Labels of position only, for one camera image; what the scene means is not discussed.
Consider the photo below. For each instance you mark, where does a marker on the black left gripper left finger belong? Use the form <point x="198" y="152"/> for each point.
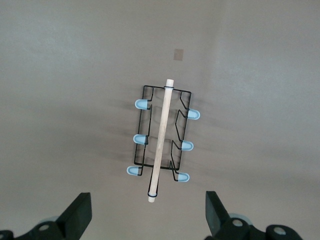
<point x="75" y="215"/>

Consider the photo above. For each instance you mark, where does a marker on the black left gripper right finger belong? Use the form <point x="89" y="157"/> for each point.
<point x="215" y="215"/>

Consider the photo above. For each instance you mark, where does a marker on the small brown tape patch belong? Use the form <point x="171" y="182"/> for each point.
<point x="178" y="54"/>

